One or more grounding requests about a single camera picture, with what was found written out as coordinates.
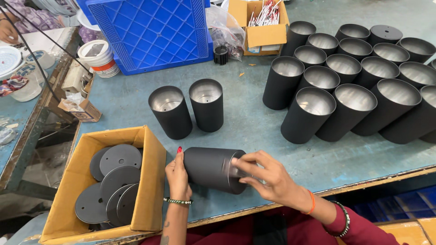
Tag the person's left hand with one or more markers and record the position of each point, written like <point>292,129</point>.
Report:
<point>177,180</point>

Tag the large open cardboard box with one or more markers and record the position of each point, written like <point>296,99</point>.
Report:
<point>68,190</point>

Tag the white round lamp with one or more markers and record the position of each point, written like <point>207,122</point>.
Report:
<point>9,60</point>

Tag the clear plastic bag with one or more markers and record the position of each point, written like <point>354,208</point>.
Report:
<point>226,29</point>

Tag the person's left fingers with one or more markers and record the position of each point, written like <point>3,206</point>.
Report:
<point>178,160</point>

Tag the cardboard box with flaps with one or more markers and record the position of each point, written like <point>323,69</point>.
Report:
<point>264,37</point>

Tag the white tub with orange label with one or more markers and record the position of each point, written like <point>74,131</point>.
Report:
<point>99,58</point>

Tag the orange wrist thread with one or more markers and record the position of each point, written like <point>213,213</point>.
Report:
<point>311,203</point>

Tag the blue side table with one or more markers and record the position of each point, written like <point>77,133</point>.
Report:
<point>17,136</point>

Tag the tape roll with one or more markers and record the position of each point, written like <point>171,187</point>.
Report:
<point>29,72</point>
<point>40,58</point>

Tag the small black heat sink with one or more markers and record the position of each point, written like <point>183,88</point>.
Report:
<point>221,55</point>

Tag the blue plastic crate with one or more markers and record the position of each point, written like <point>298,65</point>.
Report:
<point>153,34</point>

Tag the small printed cardboard box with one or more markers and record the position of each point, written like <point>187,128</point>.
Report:
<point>83,110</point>

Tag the person's maroon clothing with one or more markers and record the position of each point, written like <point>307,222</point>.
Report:
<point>259,228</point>

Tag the person's right hand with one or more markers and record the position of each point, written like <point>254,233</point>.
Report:
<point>276,183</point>

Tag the black cylinder lamp housing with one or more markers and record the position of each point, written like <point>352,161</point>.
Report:
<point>211,168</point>
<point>172,115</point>
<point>207,109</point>

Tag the pile of dark grey discs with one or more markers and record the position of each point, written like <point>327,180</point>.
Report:
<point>115,183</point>

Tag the group of black cylinder housings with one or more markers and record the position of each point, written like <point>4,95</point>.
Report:
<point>354,88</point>

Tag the green bangle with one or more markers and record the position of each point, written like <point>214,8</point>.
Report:
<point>344,217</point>

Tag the blue crates under table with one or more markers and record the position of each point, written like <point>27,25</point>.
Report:
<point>398,204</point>

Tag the white switch box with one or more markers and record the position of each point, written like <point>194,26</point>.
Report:
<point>74,76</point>

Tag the white bowl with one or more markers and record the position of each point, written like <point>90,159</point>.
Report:
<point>87,20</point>

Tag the yellow carton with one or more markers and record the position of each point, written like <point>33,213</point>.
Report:
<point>408,231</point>

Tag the colourful cloth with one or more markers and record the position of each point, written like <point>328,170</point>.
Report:
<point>12,85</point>

